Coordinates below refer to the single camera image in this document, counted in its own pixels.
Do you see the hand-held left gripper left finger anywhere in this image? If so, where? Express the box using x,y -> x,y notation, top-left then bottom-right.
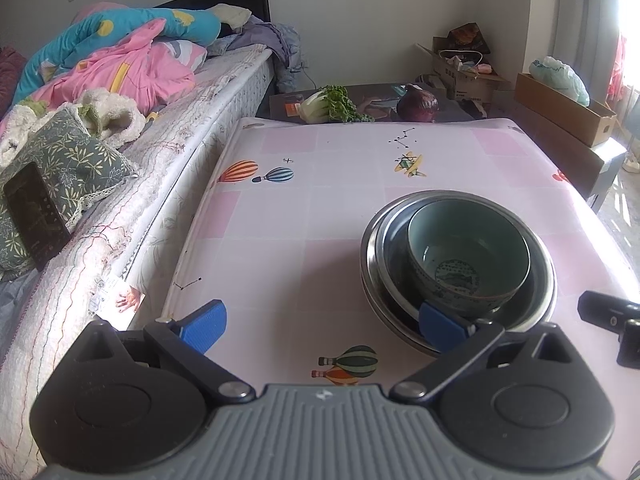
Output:
72,299 -> 257,406

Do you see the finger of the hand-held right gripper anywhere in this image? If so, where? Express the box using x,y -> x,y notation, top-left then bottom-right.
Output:
577,290 -> 640,332

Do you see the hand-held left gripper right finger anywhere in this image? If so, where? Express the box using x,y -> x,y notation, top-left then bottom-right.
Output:
389,301 -> 576,406

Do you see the stainless steel bowl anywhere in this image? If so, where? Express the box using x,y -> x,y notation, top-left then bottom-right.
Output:
361,270 -> 556,358
360,190 -> 557,346
374,199 -> 546,333

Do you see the teal ceramic bowl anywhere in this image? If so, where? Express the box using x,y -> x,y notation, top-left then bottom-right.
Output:
406,199 -> 532,320

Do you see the white quilted bed pad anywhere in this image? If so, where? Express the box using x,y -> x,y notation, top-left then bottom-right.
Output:
0,42 -> 266,461

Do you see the pink printed tablecloth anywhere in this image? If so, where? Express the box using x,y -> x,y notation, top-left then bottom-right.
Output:
162,116 -> 640,391

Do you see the large dark brown box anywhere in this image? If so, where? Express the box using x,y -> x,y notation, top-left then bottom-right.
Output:
500,110 -> 628,216

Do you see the grey blue bed sheet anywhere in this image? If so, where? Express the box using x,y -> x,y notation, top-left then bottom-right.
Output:
0,267 -> 41,361

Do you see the green floral pillow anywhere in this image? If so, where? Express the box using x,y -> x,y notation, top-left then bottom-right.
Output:
0,109 -> 138,281

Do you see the black phone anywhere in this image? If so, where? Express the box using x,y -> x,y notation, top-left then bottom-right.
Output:
2,161 -> 72,272

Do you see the long cardboard box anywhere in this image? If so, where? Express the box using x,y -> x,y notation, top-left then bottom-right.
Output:
515,72 -> 618,148

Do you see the purple cabbage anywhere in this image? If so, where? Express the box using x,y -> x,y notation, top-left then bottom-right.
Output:
396,83 -> 440,123

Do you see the white fluffy blanket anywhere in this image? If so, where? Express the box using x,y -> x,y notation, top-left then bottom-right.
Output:
0,87 -> 146,171

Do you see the white mattress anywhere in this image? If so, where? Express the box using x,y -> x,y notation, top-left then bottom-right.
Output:
115,42 -> 276,331

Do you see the pale green plastic bag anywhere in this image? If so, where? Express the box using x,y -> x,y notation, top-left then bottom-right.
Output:
530,56 -> 591,107

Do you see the pink hanging cloth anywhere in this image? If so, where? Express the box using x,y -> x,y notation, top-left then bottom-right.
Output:
607,35 -> 629,106

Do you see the napa cabbage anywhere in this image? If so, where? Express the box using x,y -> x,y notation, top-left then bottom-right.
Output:
299,85 -> 375,125

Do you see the open cardboard box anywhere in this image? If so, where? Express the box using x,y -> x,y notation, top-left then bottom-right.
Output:
416,35 -> 513,106

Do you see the pink blanket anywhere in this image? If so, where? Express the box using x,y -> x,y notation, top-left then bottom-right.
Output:
30,17 -> 208,116

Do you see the lilac grey garment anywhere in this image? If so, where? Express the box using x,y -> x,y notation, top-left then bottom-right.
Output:
207,15 -> 307,93

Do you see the brown printed bag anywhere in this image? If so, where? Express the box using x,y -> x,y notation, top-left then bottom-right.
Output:
447,22 -> 492,56

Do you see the cream cloth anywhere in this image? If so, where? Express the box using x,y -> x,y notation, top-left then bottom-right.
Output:
215,4 -> 253,28

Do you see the blue printed quilt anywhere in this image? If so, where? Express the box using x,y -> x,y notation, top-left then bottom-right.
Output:
12,7 -> 221,106

